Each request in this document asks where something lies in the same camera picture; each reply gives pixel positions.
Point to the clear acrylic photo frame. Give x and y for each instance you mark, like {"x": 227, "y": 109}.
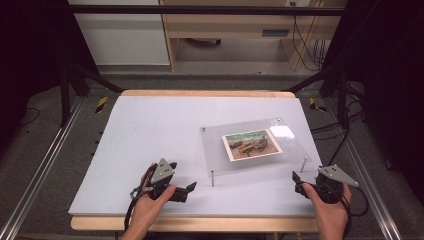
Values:
{"x": 233, "y": 166}

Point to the black horizontal frame bar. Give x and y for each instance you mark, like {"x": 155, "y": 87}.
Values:
{"x": 200, "y": 10}

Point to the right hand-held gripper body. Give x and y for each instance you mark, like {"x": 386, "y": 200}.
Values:
{"x": 333, "y": 186}

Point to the painted picture card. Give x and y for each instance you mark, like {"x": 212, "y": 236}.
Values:
{"x": 252, "y": 144}

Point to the black metal stand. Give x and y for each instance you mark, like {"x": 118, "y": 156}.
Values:
{"x": 65, "y": 96}
{"x": 342, "y": 96}

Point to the person's left hand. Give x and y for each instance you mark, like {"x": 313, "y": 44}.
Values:
{"x": 149, "y": 208}

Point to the wooden table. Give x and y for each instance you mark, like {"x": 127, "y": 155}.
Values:
{"x": 206, "y": 93}

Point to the black curtain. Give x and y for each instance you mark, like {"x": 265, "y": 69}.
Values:
{"x": 386, "y": 83}
{"x": 30, "y": 50}

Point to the yellow black floor tape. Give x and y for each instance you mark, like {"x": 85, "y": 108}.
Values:
{"x": 313, "y": 104}
{"x": 101, "y": 104}

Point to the white cabinet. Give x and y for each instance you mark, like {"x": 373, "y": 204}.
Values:
{"x": 123, "y": 36}

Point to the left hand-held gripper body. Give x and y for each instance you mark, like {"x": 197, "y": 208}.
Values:
{"x": 162, "y": 172}

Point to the aluminium floor rail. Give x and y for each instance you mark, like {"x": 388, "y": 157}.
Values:
{"x": 36, "y": 166}
{"x": 370, "y": 186}

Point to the light wooden desk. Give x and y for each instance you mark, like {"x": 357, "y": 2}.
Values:
{"x": 230, "y": 25}

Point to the white table mat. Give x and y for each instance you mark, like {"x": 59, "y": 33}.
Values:
{"x": 156, "y": 133}

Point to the person's right hand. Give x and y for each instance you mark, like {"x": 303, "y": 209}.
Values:
{"x": 328, "y": 213}

